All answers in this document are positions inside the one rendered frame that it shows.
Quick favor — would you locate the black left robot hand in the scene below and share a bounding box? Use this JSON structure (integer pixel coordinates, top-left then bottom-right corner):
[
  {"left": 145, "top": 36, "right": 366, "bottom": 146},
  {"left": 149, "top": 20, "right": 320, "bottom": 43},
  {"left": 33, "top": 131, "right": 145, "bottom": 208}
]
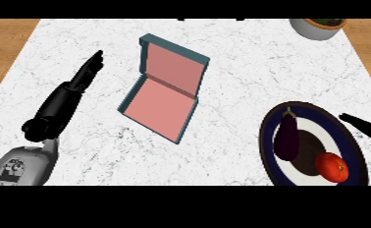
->
[{"left": 21, "top": 49, "right": 106, "bottom": 143}]

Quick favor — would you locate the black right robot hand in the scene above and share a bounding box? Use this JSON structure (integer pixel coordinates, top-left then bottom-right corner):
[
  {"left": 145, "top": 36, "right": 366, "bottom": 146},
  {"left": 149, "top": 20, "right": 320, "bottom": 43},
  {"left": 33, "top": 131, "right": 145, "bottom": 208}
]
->
[{"left": 338, "top": 112, "right": 371, "bottom": 134}]

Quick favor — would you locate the dark blue and white plate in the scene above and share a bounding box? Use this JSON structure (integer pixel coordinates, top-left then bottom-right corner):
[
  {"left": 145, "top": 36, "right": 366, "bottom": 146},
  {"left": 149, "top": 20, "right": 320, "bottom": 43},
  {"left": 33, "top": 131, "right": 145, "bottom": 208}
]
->
[{"left": 258, "top": 100, "right": 371, "bottom": 187}]

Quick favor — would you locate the red tomato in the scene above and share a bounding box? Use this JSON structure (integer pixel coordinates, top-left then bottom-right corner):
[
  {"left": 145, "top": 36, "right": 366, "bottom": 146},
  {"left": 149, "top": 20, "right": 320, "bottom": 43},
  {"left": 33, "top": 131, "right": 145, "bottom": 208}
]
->
[{"left": 316, "top": 152, "right": 351, "bottom": 184}]

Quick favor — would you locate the teal and pink open box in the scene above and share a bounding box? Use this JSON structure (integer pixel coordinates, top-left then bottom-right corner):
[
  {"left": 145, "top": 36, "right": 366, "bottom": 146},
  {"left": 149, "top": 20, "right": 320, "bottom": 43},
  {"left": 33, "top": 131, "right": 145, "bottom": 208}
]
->
[{"left": 117, "top": 32, "right": 212, "bottom": 144}]

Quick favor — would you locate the purple eggplant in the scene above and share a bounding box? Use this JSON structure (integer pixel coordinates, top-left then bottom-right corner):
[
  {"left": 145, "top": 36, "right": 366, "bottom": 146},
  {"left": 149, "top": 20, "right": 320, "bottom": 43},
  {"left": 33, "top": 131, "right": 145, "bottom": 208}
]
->
[{"left": 273, "top": 106, "right": 302, "bottom": 162}]

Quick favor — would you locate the grey plant pot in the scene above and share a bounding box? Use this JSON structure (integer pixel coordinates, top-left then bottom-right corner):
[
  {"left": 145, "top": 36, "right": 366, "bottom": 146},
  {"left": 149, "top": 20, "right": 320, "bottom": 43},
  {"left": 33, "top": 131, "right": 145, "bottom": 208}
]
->
[{"left": 289, "top": 19, "right": 348, "bottom": 41}]

